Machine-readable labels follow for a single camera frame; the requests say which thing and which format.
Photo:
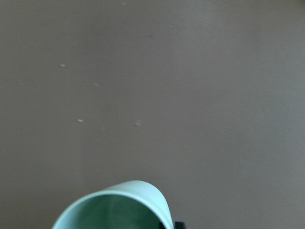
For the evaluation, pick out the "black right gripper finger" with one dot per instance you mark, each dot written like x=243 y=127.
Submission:
x=179 y=225

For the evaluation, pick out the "green plastic cup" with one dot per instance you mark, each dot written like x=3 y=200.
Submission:
x=130 y=205

